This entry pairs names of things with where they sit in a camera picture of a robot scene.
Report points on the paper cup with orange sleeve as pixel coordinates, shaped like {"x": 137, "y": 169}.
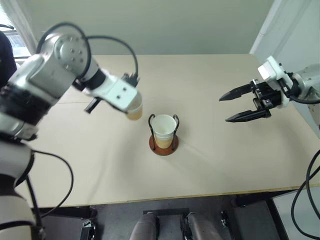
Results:
{"x": 163, "y": 125}
{"x": 136, "y": 113}

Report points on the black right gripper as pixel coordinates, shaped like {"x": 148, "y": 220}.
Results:
{"x": 265, "y": 96}

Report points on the white wall corner post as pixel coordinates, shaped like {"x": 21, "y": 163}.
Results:
{"x": 270, "y": 25}

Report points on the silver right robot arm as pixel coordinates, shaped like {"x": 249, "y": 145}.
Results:
{"x": 308, "y": 80}

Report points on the black table frame bar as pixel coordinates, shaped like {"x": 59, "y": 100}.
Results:
{"x": 262, "y": 197}
{"x": 70, "y": 212}

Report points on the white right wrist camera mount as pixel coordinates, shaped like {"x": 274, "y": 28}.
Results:
{"x": 271, "y": 70}

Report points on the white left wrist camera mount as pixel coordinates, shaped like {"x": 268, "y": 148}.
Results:
{"x": 117, "y": 92}

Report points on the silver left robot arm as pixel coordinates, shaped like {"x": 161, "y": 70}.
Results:
{"x": 45, "y": 75}

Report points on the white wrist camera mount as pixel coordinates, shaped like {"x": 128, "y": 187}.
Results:
{"x": 271, "y": 70}
{"x": 117, "y": 92}

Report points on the black bulky object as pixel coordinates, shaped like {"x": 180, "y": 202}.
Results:
{"x": 6, "y": 57}

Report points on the white curtain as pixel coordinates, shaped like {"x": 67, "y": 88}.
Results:
{"x": 17, "y": 22}

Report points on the dark grey rounded shape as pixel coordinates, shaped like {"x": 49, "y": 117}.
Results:
{"x": 202, "y": 228}
{"x": 145, "y": 227}

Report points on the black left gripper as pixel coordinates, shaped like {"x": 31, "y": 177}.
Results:
{"x": 128, "y": 79}

